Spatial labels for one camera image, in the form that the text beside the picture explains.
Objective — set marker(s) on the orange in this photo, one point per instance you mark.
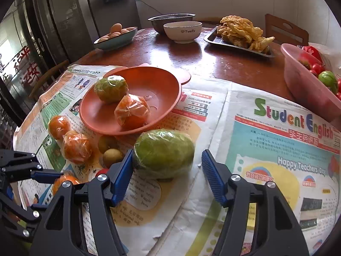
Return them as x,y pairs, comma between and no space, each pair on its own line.
58,126
65,177
132,112
77,148

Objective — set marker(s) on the fried dough pile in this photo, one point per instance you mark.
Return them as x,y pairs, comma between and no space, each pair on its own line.
241,32

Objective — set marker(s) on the left newspaper sheet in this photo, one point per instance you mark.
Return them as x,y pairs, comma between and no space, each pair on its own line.
149,205

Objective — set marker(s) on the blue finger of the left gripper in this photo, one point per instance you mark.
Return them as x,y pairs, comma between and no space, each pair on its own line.
24,224
17,166

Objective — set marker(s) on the white Family bowl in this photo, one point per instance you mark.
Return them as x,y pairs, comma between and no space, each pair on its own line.
183,32

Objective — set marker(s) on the stainless steel bowl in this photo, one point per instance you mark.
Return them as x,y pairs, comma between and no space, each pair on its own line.
159,21

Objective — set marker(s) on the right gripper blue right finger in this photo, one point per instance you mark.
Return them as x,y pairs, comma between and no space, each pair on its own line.
276,229

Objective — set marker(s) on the wooden chair by wall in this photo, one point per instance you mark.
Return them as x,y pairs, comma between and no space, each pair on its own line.
285,31

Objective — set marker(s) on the pink plastic basin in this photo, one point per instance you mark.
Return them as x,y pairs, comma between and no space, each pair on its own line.
307,90

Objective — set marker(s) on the wooden chair at left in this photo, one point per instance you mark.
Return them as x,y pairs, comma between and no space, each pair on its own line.
47,76

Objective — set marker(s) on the orange plastic plate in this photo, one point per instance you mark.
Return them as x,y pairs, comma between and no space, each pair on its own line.
152,94

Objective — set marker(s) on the green fruit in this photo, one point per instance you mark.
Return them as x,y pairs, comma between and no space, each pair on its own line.
163,154
111,89

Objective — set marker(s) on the red tomato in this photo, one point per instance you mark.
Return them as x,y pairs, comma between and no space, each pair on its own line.
102,172

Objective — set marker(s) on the Student English newspaper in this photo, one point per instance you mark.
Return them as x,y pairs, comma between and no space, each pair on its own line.
263,137

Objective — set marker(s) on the dark baking tray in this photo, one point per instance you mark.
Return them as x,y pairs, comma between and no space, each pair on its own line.
214,39

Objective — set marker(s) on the green tomato in basin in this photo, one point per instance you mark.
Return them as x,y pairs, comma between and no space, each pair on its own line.
329,80

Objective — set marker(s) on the plastic bag with red pack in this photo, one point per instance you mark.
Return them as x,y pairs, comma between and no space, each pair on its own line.
329,57

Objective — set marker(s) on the kiwi fruit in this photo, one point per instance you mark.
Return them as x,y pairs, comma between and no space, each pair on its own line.
106,142
112,156

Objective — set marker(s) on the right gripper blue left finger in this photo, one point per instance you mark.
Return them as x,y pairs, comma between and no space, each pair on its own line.
61,230

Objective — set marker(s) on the refrigerator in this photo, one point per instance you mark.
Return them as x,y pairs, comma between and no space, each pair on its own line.
67,29

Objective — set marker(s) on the teal bowl of eggs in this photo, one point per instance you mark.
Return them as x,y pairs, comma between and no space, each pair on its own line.
117,37

